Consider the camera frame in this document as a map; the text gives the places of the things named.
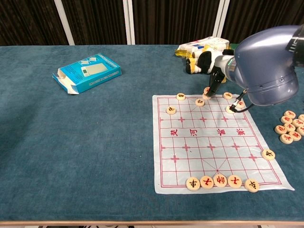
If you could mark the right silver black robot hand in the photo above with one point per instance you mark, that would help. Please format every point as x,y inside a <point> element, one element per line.
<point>215,82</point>

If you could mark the teal felt table cloth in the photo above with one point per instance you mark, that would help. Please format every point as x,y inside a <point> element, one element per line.
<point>71,142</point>

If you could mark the white snack packet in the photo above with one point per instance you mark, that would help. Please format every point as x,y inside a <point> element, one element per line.
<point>202,46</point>

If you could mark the dark folding screen panel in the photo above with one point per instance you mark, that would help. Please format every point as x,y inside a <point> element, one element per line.
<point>28,21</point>
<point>175,21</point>
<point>266,14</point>
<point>95,21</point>

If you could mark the black white plush toy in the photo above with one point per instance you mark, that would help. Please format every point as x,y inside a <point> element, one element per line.
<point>204,61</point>

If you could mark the blue cardboard scale box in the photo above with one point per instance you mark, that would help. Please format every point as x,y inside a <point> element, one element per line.
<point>90,71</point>

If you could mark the round wooden chess piece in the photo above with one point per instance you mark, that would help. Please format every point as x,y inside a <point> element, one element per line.
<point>286,119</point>
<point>192,184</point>
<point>171,110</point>
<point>205,97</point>
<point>295,135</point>
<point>290,127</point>
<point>286,139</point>
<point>301,130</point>
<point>298,122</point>
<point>268,154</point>
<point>220,180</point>
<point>228,110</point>
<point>200,102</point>
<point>281,129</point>
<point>181,96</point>
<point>289,114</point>
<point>227,95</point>
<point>301,117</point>
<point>206,89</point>
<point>234,181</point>
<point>252,185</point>
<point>241,104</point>
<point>207,182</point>

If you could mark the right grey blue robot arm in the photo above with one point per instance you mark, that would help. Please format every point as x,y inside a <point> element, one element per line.
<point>266,66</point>

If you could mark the Chinese chess board sheet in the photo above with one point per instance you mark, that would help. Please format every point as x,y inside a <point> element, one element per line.
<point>202,147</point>

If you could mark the green yellow sponge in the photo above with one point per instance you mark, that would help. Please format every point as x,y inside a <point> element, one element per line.
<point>233,45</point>

